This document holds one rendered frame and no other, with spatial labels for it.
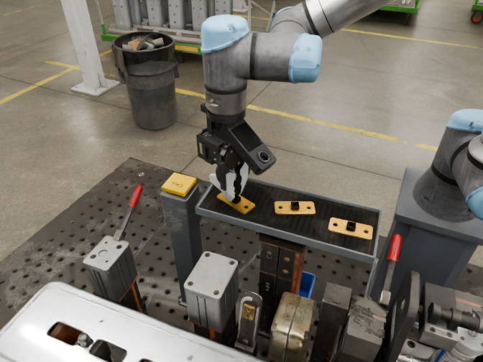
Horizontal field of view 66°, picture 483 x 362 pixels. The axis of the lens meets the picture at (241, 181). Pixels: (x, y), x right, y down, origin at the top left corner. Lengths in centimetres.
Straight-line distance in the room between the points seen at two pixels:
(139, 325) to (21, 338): 23
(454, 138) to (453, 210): 17
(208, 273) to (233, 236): 63
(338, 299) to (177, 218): 40
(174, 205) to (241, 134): 28
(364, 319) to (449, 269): 36
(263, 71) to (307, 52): 7
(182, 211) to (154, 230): 57
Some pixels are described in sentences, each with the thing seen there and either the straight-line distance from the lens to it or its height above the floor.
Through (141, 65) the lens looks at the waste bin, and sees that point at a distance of 307.
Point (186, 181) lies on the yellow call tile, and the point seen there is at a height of 116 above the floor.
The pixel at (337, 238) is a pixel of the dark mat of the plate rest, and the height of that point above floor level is 116.
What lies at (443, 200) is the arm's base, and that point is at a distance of 95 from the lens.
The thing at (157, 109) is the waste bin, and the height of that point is 20.
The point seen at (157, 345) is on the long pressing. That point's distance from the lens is 80.
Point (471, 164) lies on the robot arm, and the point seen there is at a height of 131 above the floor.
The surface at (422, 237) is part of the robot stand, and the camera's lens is 99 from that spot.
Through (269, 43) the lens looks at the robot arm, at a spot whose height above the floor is 150.
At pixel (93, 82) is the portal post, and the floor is 10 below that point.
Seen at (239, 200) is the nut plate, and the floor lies 117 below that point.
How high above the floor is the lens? 170
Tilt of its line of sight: 39 degrees down
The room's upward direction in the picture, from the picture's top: straight up
